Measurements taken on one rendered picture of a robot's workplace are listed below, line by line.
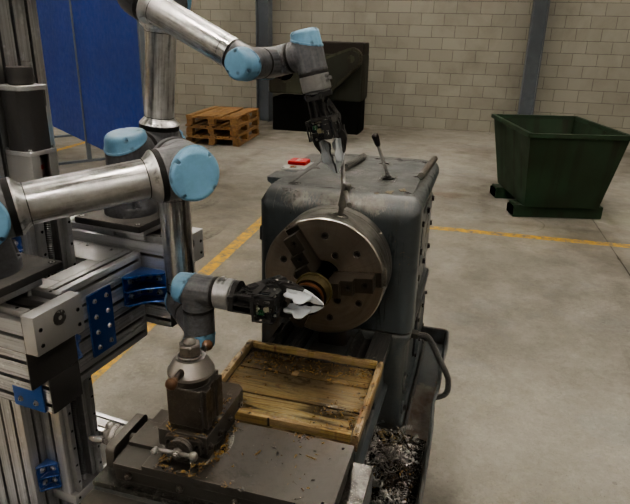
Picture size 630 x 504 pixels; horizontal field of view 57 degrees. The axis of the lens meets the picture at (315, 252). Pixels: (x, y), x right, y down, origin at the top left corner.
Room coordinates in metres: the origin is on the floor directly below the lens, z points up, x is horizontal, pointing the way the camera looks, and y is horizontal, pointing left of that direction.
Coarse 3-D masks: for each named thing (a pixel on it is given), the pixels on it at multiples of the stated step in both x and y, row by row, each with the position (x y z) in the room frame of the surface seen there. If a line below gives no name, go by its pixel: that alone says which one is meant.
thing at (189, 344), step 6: (180, 342) 0.86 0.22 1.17; (186, 342) 0.85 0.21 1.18; (192, 342) 0.85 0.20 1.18; (198, 342) 0.86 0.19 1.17; (180, 348) 0.84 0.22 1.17; (186, 348) 0.84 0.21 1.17; (192, 348) 0.84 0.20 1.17; (198, 348) 0.85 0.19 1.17; (180, 354) 0.84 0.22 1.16; (186, 354) 0.84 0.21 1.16; (192, 354) 0.84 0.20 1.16; (198, 354) 0.85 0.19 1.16; (186, 360) 0.84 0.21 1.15; (192, 360) 0.84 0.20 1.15
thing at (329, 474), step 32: (160, 416) 0.94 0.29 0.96; (128, 448) 0.85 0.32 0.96; (256, 448) 0.85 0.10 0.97; (288, 448) 0.85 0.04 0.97; (320, 448) 0.85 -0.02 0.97; (352, 448) 0.85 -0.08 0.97; (128, 480) 0.81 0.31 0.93; (160, 480) 0.79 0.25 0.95; (192, 480) 0.77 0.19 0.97; (224, 480) 0.77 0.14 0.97; (256, 480) 0.77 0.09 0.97; (288, 480) 0.77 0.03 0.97; (320, 480) 0.77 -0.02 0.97
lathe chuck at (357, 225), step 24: (312, 216) 1.39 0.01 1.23; (312, 240) 1.37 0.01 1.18; (336, 240) 1.36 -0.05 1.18; (360, 240) 1.34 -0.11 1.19; (288, 264) 1.39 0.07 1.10; (336, 264) 1.36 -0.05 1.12; (360, 264) 1.34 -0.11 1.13; (384, 264) 1.35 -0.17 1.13; (384, 288) 1.33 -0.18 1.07; (336, 312) 1.36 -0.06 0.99; (360, 312) 1.34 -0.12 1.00
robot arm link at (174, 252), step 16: (160, 208) 1.36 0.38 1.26; (176, 208) 1.35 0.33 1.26; (160, 224) 1.37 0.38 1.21; (176, 224) 1.35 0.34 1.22; (176, 240) 1.35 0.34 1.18; (192, 240) 1.39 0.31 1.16; (176, 256) 1.35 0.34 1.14; (192, 256) 1.38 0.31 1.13; (176, 272) 1.35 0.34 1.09; (192, 272) 1.37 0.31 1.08; (176, 304) 1.34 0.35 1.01
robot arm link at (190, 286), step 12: (180, 276) 1.27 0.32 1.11; (192, 276) 1.27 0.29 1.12; (204, 276) 1.27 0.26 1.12; (216, 276) 1.27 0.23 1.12; (180, 288) 1.25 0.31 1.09; (192, 288) 1.24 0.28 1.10; (204, 288) 1.24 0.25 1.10; (180, 300) 1.25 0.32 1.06; (192, 300) 1.24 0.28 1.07; (204, 300) 1.23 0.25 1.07; (192, 312) 1.24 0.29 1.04; (204, 312) 1.24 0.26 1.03
